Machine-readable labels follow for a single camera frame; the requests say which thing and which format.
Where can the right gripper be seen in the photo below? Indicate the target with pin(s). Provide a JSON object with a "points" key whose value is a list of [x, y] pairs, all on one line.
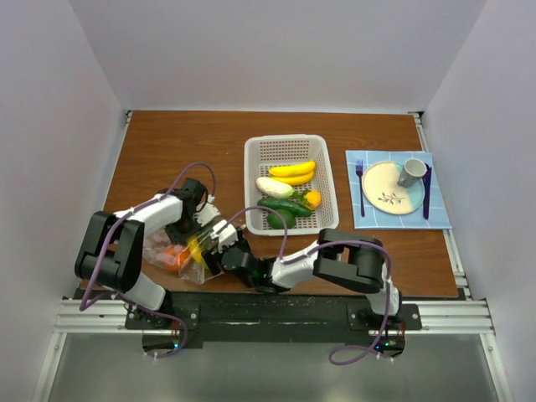
{"points": [[213, 256]]}

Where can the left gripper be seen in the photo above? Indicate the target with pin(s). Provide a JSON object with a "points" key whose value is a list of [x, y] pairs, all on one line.
{"points": [[182, 238]]}

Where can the orange fake tomato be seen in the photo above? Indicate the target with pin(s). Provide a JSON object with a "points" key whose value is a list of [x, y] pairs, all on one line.
{"points": [[174, 257]]}

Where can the clear polka dot zip bag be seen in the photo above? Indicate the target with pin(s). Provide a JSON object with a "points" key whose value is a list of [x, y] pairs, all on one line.
{"points": [[157, 242]]}

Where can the green fake avocado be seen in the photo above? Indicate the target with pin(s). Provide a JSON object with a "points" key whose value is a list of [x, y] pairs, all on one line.
{"points": [[281, 219]]}

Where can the green fake cucumber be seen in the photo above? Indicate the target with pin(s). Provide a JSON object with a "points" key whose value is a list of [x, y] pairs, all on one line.
{"points": [[290, 206]]}

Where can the small orange fake fruit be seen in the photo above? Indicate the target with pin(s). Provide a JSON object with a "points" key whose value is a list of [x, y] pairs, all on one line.
{"points": [[310, 199]]}

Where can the yellow fake bananas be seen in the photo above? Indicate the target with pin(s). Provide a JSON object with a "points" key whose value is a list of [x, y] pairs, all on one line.
{"points": [[294, 175]]}

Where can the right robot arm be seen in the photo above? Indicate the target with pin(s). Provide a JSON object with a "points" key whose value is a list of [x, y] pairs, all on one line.
{"points": [[356, 263]]}

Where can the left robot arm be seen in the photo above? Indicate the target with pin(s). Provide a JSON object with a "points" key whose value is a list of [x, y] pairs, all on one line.
{"points": [[111, 251]]}

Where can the purple plastic fork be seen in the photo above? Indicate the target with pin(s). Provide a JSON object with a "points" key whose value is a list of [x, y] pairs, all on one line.
{"points": [[359, 173]]}

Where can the cream and blue plate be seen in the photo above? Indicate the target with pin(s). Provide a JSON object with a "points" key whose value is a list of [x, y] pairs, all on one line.
{"points": [[382, 191]]}

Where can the grey mug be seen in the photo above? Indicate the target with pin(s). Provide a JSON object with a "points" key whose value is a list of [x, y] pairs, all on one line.
{"points": [[411, 172]]}

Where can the blue checkered placemat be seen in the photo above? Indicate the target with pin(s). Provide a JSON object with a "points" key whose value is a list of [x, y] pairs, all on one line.
{"points": [[376, 219]]}

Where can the purple plastic knife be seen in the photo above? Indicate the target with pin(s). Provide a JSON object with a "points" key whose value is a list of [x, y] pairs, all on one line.
{"points": [[427, 183]]}

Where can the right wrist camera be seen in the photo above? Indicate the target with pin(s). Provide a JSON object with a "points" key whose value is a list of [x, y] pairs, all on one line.
{"points": [[225, 235]]}

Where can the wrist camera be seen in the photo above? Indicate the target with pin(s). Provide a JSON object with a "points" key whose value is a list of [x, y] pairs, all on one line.
{"points": [[207, 214], [225, 235]]}

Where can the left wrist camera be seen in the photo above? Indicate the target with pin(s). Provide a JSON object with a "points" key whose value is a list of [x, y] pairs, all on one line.
{"points": [[207, 214]]}

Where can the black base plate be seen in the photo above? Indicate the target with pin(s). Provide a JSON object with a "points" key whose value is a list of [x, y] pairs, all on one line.
{"points": [[191, 319]]}

